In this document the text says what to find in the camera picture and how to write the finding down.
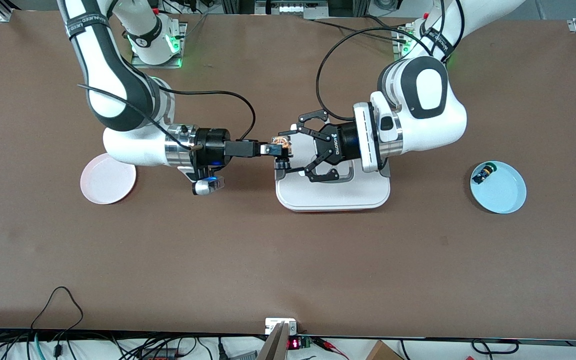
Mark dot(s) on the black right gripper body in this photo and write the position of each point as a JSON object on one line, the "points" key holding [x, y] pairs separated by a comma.
{"points": [[215, 147]]}

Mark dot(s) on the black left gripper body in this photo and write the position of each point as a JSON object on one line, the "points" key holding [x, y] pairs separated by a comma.
{"points": [[339, 145]]}

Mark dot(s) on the orange push-button switch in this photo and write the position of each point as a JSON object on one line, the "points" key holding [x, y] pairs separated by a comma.
{"points": [[283, 142]]}

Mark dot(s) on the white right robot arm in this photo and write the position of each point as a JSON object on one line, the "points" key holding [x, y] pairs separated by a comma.
{"points": [[118, 65]]}

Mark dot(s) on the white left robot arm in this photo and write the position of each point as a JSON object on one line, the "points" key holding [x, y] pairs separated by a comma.
{"points": [[438, 125]]}

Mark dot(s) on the white lidded storage box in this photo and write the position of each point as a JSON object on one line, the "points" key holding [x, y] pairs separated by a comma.
{"points": [[333, 197]]}

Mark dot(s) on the pink round plate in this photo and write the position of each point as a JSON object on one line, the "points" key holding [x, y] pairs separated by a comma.
{"points": [[108, 187]]}

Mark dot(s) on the small white electronic device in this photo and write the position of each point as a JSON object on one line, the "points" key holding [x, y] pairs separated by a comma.
{"points": [[271, 325]]}

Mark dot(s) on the light blue round plate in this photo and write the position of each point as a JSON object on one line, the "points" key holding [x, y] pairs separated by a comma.
{"points": [[503, 192]]}

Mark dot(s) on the red clip test leads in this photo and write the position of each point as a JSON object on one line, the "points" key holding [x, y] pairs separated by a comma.
{"points": [[325, 343]]}

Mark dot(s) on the red digit display module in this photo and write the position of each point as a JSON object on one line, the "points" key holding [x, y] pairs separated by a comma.
{"points": [[294, 344]]}

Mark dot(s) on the tan cardboard strip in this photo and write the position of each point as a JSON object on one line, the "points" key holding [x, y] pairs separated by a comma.
{"points": [[275, 347]]}

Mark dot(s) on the brown cardboard box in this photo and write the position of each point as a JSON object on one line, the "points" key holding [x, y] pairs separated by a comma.
{"points": [[380, 352]]}

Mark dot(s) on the grey power adapter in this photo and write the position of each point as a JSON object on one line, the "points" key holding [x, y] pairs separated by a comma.
{"points": [[243, 356]]}

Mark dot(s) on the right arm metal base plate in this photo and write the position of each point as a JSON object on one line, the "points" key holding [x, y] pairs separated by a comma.
{"points": [[168, 65]]}

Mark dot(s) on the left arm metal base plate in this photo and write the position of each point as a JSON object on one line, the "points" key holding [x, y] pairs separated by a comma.
{"points": [[396, 52]]}

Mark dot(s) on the green push-button switch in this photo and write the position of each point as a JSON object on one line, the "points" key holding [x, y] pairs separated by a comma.
{"points": [[483, 173]]}

